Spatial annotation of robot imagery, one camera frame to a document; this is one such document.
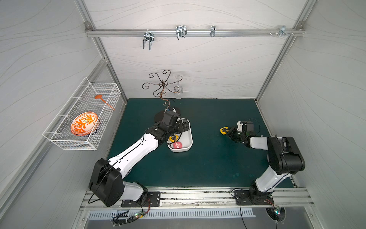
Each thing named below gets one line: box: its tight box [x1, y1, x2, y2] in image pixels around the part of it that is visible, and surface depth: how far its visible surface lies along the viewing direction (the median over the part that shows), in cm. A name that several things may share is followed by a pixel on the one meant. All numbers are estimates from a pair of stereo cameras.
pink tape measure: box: [172, 141, 183, 149], surface depth 94 cm
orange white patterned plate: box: [70, 111, 98, 136], surface depth 64 cm
